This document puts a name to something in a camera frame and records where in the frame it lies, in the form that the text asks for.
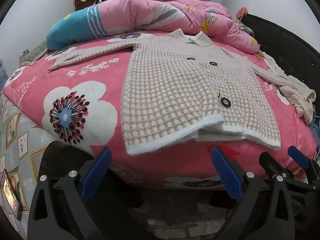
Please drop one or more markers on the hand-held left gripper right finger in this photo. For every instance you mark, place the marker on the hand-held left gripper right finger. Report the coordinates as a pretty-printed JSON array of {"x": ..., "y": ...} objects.
[{"x": 227, "y": 173}]

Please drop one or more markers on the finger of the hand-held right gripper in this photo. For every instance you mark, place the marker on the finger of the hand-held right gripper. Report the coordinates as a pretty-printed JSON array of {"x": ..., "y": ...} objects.
[
  {"x": 268, "y": 161},
  {"x": 298, "y": 156}
]

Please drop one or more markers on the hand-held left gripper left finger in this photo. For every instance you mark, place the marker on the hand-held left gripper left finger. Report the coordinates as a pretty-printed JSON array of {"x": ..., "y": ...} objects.
[{"x": 96, "y": 172}]

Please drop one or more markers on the beige houndstooth knit cardigan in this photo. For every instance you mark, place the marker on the beige houndstooth knit cardigan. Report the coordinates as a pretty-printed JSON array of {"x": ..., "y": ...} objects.
[{"x": 170, "y": 90}]

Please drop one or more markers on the blue garment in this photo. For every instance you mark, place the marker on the blue garment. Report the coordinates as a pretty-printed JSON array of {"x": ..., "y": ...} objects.
[{"x": 315, "y": 127}]

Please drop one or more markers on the pink floral bed sheet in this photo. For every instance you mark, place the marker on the pink floral bed sheet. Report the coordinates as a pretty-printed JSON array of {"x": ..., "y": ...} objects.
[{"x": 100, "y": 135}]

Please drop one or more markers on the cream fleece garment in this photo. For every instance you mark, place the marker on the cream fleece garment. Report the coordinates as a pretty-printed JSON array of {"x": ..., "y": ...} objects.
[{"x": 297, "y": 92}]

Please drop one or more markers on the grey patterned mattress cover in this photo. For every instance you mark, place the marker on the grey patterned mattress cover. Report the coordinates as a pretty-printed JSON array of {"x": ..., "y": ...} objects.
[{"x": 22, "y": 140}]

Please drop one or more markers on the smartphone with lit screen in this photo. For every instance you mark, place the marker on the smartphone with lit screen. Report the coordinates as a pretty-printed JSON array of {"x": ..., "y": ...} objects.
[{"x": 10, "y": 195}]

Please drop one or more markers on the black padded headboard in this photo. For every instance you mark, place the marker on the black padded headboard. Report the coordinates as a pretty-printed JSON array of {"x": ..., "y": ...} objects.
[{"x": 287, "y": 40}]

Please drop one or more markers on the grey-green patterned cloth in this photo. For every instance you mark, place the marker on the grey-green patterned cloth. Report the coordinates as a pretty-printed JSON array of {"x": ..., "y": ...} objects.
[{"x": 35, "y": 53}]

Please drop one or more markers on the plaid garment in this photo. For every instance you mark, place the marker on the plaid garment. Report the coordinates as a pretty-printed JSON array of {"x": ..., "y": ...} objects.
[{"x": 246, "y": 27}]

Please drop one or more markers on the orange garment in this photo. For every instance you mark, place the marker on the orange garment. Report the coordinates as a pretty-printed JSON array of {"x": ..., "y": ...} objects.
[{"x": 241, "y": 12}]

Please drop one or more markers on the pink printed quilt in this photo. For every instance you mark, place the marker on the pink printed quilt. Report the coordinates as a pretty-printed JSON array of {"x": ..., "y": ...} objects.
[{"x": 140, "y": 12}]

